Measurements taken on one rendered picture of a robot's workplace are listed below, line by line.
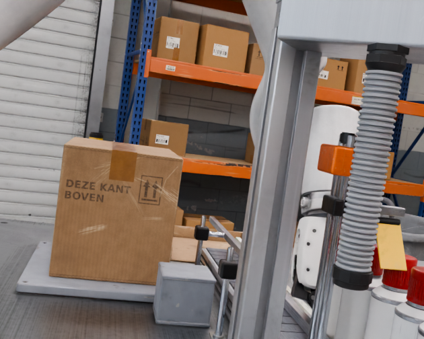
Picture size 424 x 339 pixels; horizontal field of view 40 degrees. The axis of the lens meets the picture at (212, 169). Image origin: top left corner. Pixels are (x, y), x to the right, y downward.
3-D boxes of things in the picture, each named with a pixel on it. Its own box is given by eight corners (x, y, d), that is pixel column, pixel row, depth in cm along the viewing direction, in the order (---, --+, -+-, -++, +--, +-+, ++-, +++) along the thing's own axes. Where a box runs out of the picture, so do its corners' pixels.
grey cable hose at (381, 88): (377, 293, 50) (417, 47, 48) (338, 290, 49) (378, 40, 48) (360, 282, 53) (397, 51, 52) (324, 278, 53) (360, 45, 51)
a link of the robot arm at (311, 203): (310, 187, 79) (309, 209, 78) (371, 195, 81) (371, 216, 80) (290, 200, 87) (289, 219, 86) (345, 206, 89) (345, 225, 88)
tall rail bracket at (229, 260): (252, 344, 101) (265, 251, 100) (210, 342, 100) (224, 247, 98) (248, 337, 104) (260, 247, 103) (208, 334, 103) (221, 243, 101)
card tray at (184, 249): (264, 270, 156) (267, 255, 156) (169, 260, 152) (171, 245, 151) (240, 244, 186) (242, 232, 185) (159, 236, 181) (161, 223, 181)
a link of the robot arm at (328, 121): (285, 195, 85) (338, 187, 78) (287, 110, 88) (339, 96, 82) (319, 206, 90) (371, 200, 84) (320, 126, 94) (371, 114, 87)
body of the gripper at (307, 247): (305, 203, 79) (303, 287, 76) (375, 211, 81) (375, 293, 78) (287, 212, 86) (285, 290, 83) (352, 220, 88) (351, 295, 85)
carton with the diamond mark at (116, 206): (166, 286, 121) (184, 158, 119) (48, 276, 117) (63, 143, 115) (156, 251, 151) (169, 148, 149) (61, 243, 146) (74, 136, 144)
